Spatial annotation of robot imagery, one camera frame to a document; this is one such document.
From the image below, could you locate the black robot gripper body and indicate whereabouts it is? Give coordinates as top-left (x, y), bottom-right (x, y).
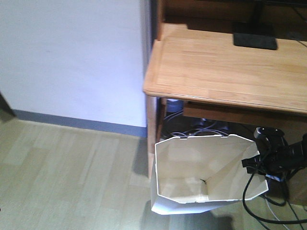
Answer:
top-left (241, 144), bottom-right (294, 181)

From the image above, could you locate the white plastic trash bin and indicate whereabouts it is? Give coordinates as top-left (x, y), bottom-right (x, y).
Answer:
top-left (151, 134), bottom-right (268, 215)

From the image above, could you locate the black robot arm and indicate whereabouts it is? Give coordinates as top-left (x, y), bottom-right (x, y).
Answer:
top-left (241, 135), bottom-right (307, 182)

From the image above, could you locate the black monitor stand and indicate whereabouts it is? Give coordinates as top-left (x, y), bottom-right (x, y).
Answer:
top-left (232, 0), bottom-right (278, 50)

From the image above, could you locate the wooden desk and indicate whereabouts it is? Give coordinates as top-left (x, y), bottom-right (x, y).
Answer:
top-left (143, 0), bottom-right (307, 167)

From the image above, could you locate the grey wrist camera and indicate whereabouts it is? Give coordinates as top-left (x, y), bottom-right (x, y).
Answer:
top-left (254, 127), bottom-right (284, 138)

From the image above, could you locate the floor cable bundle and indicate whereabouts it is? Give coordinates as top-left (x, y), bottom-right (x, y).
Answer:
top-left (262, 177), bottom-right (307, 230)

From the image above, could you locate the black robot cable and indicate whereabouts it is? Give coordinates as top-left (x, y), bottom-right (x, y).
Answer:
top-left (242, 167), bottom-right (307, 225)

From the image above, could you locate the white coiled cable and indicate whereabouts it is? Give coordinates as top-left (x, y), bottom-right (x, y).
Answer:
top-left (163, 110), bottom-right (231, 139)

